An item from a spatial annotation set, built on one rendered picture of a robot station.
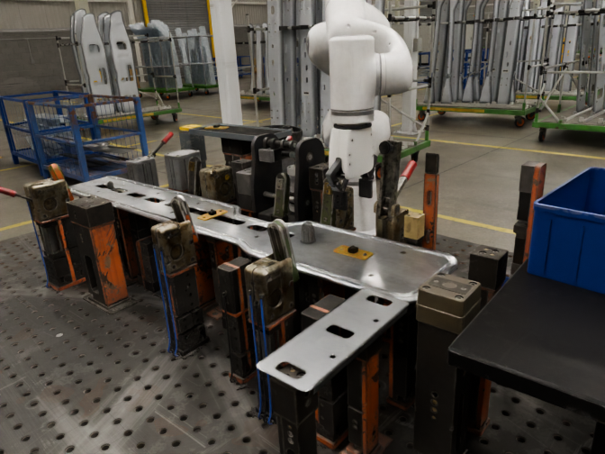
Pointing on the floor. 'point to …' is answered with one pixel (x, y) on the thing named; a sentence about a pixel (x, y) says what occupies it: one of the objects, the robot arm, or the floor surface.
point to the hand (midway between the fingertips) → (353, 198)
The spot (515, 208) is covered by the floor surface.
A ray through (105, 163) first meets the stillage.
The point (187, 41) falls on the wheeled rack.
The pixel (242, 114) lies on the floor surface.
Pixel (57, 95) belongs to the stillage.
